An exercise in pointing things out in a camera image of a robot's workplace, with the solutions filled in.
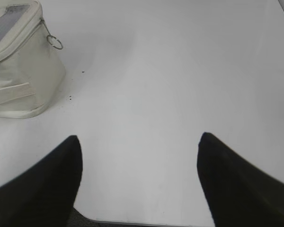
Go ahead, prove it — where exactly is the silver ring zipper pull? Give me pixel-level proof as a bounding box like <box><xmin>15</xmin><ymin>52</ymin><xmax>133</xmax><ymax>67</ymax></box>
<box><xmin>40</xmin><ymin>17</ymin><xmax>63</xmax><ymax>50</ymax></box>

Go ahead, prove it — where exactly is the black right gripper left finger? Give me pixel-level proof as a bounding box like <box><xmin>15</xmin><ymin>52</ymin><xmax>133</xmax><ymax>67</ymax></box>
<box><xmin>0</xmin><ymin>135</ymin><xmax>82</xmax><ymax>227</ymax></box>

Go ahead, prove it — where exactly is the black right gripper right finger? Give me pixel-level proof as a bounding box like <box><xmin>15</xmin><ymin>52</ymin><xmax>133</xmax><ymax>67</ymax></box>
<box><xmin>197</xmin><ymin>132</ymin><xmax>284</xmax><ymax>227</ymax></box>

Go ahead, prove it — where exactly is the cream zippered bag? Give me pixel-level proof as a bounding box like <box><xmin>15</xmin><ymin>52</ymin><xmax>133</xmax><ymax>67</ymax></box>
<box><xmin>0</xmin><ymin>0</ymin><xmax>66</xmax><ymax>118</ymax></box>

